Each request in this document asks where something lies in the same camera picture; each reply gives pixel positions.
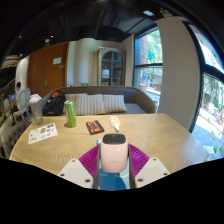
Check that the white printed sticker sheet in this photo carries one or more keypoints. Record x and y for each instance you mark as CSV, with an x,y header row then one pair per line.
x,y
42,133

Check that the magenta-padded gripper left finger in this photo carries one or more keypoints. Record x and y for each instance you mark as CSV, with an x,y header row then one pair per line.
x,y
75,173

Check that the brown curved sofa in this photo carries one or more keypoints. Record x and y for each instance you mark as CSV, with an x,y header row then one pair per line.
x,y
138,100

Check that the blue cloud-shaped mouse pad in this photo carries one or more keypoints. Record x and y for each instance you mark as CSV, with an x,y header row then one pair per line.
x,y
113,181

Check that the group of white chairs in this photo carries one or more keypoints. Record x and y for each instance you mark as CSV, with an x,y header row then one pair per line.
x,y
22,100

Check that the person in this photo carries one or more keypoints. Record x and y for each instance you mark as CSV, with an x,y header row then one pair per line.
x,y
18,91

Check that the wooden glass-door cabinet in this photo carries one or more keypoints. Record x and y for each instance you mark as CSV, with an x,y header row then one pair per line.
x,y
111,66

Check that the striped cushion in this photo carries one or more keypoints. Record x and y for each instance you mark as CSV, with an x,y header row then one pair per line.
x,y
91,105
70,97
115,103

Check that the green drink can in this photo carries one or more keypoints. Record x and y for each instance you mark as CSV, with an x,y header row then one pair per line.
x,y
70,115

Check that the laptop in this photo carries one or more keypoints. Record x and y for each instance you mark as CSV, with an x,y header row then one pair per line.
x,y
12,98

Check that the pink computer mouse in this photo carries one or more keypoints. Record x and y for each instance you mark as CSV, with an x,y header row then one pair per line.
x,y
114,155

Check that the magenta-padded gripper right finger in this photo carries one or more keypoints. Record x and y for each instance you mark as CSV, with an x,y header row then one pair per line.
x,y
150,171

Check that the black backpack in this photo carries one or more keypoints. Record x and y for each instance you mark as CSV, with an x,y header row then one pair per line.
x,y
53,105

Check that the tall black-framed window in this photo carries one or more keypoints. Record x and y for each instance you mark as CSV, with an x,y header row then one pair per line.
x,y
148,66

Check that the grey tufted sofa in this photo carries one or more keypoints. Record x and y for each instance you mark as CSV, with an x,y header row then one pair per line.
x,y
11,136

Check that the white door sign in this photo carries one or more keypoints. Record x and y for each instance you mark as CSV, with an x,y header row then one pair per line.
x,y
57,61

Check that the black box with red print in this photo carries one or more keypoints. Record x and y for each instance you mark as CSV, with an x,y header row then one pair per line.
x,y
95,127

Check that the brown wooden door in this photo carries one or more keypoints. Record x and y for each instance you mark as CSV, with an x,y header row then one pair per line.
x,y
43,73

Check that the clear shaker bottle white lid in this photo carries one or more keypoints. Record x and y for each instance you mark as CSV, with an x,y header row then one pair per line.
x,y
36,111

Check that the large black-framed window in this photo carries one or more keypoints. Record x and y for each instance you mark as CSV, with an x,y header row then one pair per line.
x,y
211,110

